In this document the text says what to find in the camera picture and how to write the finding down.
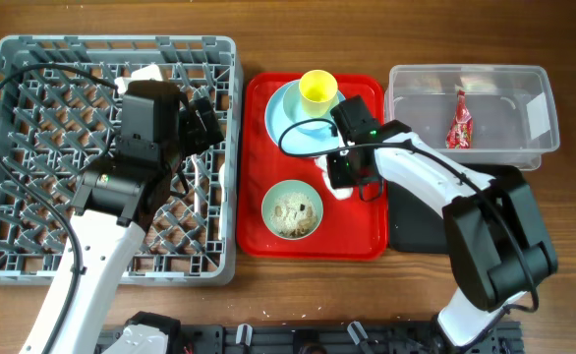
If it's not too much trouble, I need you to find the grey dishwasher rack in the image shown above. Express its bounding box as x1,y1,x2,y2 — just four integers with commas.
0,35,244,286

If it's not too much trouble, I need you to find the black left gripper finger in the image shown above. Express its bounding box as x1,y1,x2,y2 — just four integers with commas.
178,108,204,155
194,97,224,147

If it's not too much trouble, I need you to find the white plastic spoon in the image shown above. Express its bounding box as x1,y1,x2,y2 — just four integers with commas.
218,163,226,201

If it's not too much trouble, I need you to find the red plastic tray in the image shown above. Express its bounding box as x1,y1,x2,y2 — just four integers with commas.
236,72,388,261

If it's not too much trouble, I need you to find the green bowl with food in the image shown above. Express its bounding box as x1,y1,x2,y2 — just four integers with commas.
261,180,323,241

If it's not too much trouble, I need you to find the light blue plate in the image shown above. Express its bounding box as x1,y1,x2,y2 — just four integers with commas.
264,80,341,154

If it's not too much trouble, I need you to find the yellow plastic cup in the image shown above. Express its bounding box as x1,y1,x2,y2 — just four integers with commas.
298,70,338,118

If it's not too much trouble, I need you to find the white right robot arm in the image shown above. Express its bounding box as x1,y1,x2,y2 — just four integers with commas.
324,120,558,352

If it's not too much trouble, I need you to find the black plastic tray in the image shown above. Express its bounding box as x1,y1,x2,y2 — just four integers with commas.
377,154,517,257

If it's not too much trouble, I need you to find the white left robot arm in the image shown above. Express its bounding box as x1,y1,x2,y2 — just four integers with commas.
23,95,224,353

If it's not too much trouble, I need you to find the clear plastic bin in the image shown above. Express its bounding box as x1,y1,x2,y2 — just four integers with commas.
384,64,560,170

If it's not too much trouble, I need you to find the red snack wrapper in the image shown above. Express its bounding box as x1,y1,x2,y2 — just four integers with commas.
446,89,473,149

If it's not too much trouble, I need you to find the white napkin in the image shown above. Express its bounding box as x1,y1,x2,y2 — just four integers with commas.
315,149,353,201

